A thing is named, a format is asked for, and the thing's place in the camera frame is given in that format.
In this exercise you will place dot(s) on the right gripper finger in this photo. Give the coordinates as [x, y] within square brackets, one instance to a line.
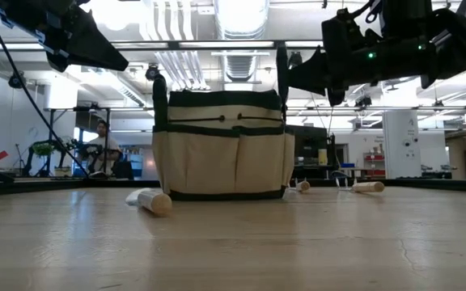
[310, 74]

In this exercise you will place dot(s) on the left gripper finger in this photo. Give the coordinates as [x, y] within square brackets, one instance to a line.
[91, 44]

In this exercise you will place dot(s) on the beige green-trimmed gardening bag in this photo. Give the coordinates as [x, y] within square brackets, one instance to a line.
[221, 161]

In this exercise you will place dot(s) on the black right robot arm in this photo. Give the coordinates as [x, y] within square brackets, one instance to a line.
[463, 40]

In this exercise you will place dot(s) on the black ceiling spotlight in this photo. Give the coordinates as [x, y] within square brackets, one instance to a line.
[152, 73]
[15, 81]

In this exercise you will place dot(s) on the yellow container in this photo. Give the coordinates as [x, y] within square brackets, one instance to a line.
[323, 157]

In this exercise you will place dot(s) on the white pillar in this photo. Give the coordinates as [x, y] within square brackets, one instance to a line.
[405, 145]

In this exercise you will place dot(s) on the red background shelf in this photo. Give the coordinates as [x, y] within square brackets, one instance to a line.
[374, 161]

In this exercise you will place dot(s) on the person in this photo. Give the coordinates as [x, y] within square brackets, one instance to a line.
[103, 147]

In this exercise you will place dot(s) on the background robot arms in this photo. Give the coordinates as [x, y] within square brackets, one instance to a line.
[75, 149]

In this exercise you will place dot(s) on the background green plant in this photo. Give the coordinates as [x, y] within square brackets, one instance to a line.
[43, 148]

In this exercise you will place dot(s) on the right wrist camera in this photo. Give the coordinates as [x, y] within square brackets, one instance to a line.
[407, 16]

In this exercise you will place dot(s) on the black background stand frame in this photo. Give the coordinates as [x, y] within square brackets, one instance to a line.
[50, 137]

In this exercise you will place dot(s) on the black aluminium table frame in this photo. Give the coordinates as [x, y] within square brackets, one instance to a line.
[35, 186]

